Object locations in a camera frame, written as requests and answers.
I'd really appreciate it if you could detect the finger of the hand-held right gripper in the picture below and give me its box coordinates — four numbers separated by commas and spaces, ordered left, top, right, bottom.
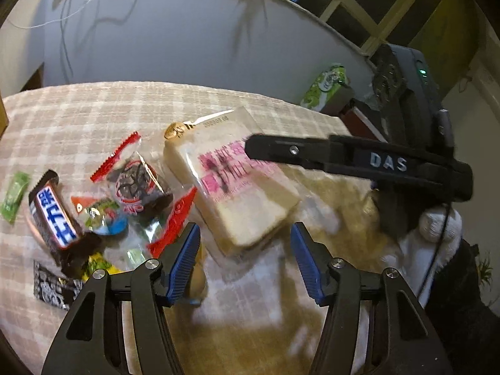
245, 133, 333, 171

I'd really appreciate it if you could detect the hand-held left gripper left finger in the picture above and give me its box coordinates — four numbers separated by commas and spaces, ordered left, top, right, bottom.
41, 222, 202, 375

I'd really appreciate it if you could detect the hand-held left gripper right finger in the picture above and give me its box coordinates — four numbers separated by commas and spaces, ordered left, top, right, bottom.
290, 221, 454, 375

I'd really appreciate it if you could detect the sliced bread packet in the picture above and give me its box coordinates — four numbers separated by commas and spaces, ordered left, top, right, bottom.
163, 107, 302, 259

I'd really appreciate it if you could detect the red-edged dark snack packet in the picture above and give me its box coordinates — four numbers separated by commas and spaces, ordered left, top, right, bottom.
90, 131, 197, 259

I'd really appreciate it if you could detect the brown chocolate bar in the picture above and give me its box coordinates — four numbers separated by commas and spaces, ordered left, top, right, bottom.
28, 169, 103, 279

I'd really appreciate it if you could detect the green candy packet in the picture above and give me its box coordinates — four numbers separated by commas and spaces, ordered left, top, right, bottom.
1, 172, 32, 224

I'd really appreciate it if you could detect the person's right hand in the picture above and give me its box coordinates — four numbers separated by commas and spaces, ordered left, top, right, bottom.
381, 205, 463, 282

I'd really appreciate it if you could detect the dark red box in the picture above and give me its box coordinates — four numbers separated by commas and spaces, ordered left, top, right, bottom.
337, 86, 391, 143

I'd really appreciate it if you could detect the green white snack bag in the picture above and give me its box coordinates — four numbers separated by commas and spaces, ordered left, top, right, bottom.
299, 63, 349, 113

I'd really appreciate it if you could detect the yellow green packet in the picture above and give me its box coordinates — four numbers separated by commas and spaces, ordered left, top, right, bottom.
81, 253, 123, 283

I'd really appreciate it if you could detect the small colourful jelly packet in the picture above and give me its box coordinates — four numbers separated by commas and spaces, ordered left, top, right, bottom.
71, 194, 130, 237

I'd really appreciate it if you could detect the black patterned packet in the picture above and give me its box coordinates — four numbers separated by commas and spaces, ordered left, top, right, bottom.
33, 260, 85, 312

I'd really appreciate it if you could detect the plaid tablecloth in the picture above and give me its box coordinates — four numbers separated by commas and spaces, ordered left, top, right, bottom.
0, 81, 430, 375

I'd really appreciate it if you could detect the white window frame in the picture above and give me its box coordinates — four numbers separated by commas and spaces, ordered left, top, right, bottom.
301, 0, 471, 56

